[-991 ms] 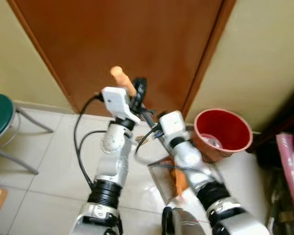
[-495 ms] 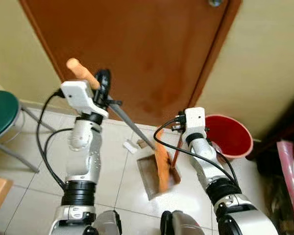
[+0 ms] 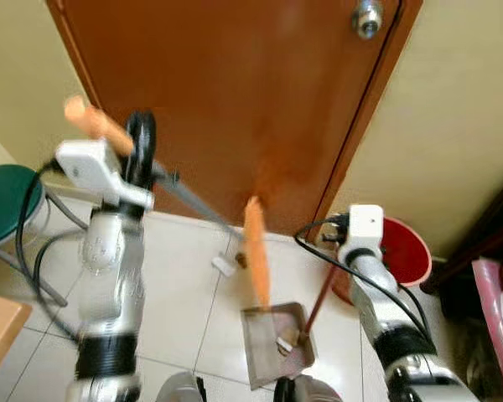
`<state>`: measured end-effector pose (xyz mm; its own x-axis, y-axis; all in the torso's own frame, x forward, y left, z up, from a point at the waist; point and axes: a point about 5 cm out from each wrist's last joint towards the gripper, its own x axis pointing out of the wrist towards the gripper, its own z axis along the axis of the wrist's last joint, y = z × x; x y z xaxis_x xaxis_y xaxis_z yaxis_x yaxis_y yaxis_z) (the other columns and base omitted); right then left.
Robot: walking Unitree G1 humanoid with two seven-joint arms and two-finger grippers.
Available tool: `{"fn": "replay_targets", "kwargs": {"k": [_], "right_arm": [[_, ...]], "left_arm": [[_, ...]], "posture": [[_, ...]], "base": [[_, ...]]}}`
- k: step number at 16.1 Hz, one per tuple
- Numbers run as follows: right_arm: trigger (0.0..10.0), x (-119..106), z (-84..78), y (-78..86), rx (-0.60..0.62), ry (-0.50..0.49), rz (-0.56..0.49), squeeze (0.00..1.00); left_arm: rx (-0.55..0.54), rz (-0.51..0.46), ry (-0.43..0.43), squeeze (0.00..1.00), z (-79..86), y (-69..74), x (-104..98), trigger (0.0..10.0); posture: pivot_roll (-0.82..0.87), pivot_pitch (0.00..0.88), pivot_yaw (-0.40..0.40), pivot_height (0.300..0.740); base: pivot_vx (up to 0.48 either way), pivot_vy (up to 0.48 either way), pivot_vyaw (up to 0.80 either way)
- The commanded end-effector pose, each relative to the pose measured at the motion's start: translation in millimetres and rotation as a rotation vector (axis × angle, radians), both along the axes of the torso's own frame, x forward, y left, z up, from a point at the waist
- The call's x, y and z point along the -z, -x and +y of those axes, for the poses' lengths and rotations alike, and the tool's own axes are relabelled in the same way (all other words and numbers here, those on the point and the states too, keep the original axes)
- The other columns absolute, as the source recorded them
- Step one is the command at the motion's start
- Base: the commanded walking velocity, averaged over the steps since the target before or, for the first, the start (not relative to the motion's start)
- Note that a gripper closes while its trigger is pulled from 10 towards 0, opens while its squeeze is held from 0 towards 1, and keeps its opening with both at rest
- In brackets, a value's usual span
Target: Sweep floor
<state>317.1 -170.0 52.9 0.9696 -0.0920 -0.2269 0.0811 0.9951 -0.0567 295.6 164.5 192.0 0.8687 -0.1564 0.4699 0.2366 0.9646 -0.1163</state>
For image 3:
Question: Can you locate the brown wooden door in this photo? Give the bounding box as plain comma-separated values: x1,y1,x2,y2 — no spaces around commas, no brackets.
46,0,425,237

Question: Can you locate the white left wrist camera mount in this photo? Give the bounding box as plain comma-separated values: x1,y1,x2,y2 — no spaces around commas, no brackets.
54,139,155,211

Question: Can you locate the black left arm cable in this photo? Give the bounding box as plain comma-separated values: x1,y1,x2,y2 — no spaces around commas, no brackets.
14,161,86,340

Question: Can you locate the dark wooden furniture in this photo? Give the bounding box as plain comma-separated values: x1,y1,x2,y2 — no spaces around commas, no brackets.
420,172,503,296

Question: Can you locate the green round stool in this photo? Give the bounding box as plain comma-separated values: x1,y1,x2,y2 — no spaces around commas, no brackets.
0,164,90,307

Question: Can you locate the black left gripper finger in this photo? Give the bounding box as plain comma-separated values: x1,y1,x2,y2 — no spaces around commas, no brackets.
123,111,143,161
142,111,158,168

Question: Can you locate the silver robot leg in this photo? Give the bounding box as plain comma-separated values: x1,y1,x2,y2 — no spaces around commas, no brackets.
272,374,345,402
154,370,207,402

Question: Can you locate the red plastic bucket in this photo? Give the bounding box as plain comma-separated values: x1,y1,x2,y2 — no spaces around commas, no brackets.
330,217,433,307

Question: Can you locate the orange broom with metal rod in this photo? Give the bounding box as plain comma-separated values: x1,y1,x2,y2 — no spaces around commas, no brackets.
64,95,272,309

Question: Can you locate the metal dustpan with brown handle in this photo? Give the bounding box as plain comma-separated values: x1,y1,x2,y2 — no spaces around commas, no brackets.
240,263,339,392

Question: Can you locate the silver right robot leg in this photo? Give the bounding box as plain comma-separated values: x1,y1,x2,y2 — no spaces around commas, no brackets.
272,374,345,402

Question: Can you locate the silver left robot leg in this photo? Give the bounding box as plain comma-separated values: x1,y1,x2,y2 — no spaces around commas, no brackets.
154,370,207,402

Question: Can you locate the light wooden table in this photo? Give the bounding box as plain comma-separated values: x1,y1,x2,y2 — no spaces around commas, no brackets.
0,293,34,388

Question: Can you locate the silver round door knob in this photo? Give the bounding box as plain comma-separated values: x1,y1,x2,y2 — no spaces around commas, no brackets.
352,0,386,41

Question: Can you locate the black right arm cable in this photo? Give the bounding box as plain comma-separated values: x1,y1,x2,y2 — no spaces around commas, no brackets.
294,214,434,346

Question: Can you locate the pink plastic pole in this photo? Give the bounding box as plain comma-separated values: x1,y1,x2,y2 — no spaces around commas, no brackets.
471,257,503,402

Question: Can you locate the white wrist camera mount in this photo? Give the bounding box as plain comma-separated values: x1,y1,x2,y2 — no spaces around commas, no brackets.
337,204,386,265
54,139,155,211

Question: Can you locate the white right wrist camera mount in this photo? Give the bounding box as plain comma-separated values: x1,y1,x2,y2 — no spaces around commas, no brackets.
337,204,386,265

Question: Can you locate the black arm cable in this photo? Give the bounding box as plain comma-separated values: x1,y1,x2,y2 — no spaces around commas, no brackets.
14,161,86,340
294,214,434,346

